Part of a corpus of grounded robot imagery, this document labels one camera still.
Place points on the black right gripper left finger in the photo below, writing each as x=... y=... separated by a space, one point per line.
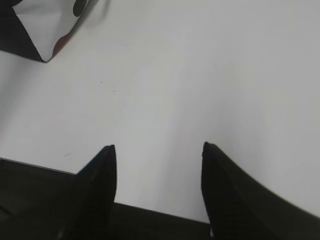
x=83 y=210

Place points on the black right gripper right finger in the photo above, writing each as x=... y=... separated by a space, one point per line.
x=240 y=208

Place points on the navy blue lunch bag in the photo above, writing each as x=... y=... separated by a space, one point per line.
x=38 y=29

